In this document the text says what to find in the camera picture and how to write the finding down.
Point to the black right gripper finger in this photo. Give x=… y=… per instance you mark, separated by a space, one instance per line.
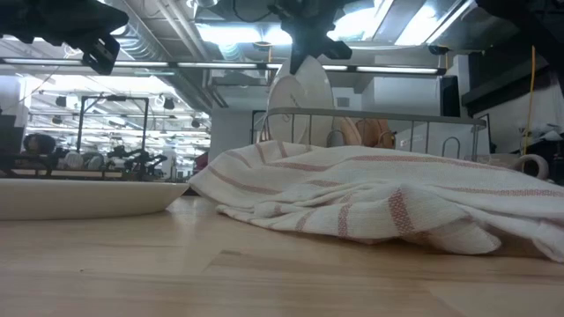
x=298 y=55

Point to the blue patterned plate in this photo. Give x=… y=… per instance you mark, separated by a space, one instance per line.
x=308 y=101

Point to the pale pink plate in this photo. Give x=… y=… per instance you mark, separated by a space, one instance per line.
x=351 y=132

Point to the brown wooden plate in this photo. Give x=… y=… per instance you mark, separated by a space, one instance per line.
x=374 y=132

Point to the white red-striped dish towel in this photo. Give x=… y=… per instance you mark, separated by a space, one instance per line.
x=352 y=189

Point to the plain white plate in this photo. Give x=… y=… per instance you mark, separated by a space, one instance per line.
x=88 y=200

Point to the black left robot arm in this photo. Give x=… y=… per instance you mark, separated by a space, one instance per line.
x=26 y=17

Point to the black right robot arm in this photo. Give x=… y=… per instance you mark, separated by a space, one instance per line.
x=542 y=22

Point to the black background robot arm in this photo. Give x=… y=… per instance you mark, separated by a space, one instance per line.
x=138 y=159

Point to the black metal background stand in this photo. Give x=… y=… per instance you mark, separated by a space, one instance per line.
x=80 y=123

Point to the person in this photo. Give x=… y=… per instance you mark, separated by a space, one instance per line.
x=39 y=143

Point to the grey mug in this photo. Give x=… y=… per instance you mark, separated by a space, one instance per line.
x=543 y=165

